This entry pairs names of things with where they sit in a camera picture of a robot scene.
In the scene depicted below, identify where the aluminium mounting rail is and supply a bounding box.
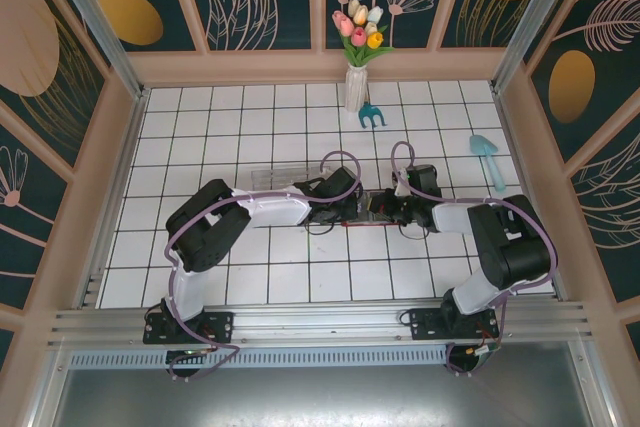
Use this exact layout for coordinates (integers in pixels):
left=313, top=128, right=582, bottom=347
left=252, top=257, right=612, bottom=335
left=47, top=300, right=596, bottom=349

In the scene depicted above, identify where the clear acrylic card holder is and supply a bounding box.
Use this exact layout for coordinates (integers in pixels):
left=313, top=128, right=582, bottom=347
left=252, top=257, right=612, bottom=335
left=250, top=166, right=326, bottom=193

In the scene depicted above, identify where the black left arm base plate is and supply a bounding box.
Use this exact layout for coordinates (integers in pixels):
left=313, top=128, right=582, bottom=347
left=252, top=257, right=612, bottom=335
left=143, top=310, right=236, bottom=346

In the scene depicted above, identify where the slotted grey cable duct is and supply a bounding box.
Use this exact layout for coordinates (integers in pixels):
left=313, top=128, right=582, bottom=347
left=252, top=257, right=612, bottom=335
left=67, top=348, right=450, bottom=369

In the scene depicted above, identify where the grey metal panel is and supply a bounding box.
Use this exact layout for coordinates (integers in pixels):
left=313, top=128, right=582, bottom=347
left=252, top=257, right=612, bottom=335
left=29, top=341, right=619, bottom=427

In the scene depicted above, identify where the artificial tulip bouquet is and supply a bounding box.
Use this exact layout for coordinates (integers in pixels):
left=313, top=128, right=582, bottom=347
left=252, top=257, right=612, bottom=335
left=332, top=0, right=396, bottom=68

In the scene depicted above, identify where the red case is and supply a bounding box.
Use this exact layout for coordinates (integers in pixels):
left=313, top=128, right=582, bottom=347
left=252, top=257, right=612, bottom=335
left=343, top=190, right=402, bottom=229

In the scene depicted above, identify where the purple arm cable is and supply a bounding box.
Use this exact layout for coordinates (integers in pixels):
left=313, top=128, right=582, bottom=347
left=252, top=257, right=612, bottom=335
left=164, top=149, right=365, bottom=382
left=389, top=140, right=557, bottom=377

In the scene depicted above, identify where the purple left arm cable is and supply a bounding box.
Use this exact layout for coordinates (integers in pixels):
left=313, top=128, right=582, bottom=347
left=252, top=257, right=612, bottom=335
left=164, top=149, right=365, bottom=382

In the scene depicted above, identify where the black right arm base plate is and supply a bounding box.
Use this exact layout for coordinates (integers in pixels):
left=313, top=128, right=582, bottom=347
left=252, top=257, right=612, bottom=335
left=409, top=304, right=501, bottom=344

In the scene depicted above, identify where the light blue toy shovel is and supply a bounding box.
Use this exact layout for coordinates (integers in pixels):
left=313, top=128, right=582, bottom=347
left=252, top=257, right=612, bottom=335
left=468, top=134, right=507, bottom=193

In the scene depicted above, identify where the white ribbed vase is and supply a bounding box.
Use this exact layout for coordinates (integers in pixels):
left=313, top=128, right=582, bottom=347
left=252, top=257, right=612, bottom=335
left=344, top=62, right=370, bottom=113

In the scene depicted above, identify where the teal toy rake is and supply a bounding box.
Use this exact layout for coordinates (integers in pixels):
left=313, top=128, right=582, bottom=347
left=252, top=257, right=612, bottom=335
left=357, top=89, right=389, bottom=130

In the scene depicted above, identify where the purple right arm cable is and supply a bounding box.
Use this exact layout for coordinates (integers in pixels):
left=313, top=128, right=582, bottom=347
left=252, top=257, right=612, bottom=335
left=389, top=140, right=557, bottom=377

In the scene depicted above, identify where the aluminium frame post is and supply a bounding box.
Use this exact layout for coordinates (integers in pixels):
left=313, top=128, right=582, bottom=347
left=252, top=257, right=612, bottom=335
left=42, top=0, right=150, bottom=101
left=491, top=0, right=585, bottom=94

